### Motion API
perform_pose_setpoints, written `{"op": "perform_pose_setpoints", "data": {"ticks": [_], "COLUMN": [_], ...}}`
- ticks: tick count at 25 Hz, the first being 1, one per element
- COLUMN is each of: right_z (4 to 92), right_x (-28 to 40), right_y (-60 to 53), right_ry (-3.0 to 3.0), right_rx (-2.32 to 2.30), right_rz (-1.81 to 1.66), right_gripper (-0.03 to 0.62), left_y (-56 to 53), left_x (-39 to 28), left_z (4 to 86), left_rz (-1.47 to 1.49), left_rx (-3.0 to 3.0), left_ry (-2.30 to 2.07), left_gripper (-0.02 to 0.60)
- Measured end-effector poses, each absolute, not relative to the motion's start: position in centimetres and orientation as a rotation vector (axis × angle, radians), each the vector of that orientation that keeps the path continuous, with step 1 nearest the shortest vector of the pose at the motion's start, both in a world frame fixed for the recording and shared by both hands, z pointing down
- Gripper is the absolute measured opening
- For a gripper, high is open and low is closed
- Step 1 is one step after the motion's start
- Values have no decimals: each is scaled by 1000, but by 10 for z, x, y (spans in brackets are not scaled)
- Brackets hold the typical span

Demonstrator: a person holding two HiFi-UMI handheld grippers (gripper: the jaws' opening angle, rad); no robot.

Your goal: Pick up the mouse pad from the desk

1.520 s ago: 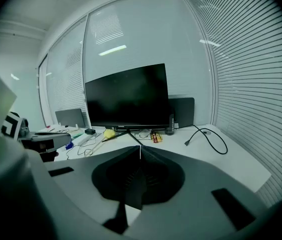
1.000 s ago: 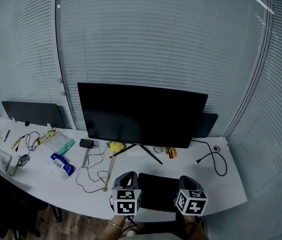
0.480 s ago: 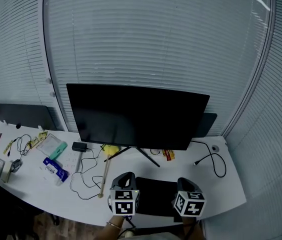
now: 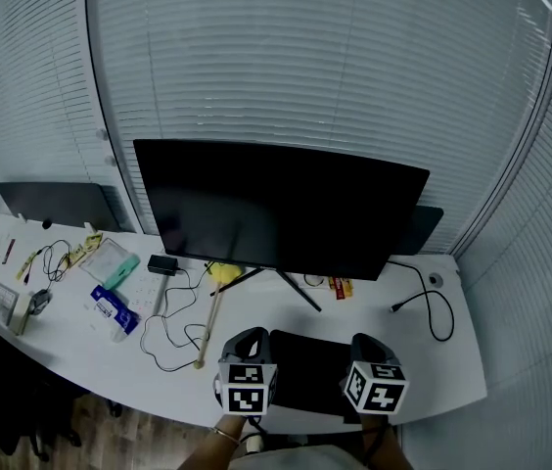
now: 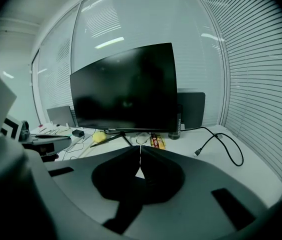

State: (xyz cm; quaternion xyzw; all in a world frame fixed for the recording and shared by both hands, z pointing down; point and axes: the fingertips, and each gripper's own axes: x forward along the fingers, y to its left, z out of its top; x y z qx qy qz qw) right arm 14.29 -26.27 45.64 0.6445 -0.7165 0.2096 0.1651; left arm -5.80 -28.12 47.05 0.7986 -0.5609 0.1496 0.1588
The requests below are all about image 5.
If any narrow dark desk divider panel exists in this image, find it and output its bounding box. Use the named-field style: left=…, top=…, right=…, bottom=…
left=177, top=91, right=206, bottom=131

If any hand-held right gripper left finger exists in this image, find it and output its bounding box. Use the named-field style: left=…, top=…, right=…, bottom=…
left=91, top=145, right=146, bottom=207

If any thin black adapter cable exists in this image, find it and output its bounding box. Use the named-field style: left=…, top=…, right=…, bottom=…
left=62, top=133, right=94, bottom=161

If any black computer monitor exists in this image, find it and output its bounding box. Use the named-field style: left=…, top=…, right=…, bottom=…
left=69, top=42, right=179, bottom=148

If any wooden stick with yellow head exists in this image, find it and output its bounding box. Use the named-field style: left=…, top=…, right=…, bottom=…
left=78, top=130, right=107, bottom=159

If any wide dark desk divider panel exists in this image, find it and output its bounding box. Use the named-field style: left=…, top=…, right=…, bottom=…
left=46, top=105, right=76, bottom=128

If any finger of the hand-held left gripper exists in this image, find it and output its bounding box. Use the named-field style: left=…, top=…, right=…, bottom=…
left=35, top=133, right=70, bottom=139

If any thick black cable with plug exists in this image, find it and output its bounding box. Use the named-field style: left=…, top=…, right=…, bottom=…
left=180, top=126, right=244, bottom=167

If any pale coiled cable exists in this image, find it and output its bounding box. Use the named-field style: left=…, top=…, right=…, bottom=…
left=135, top=132, right=152, bottom=145

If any red and yellow snack packet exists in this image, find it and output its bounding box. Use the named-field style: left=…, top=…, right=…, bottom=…
left=150, top=133, right=167, bottom=150

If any dark drink bottle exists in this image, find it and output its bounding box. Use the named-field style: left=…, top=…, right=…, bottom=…
left=167, top=103, right=183, bottom=140

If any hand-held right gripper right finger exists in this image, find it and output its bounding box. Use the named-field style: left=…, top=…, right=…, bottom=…
left=140, top=145, right=186, bottom=206

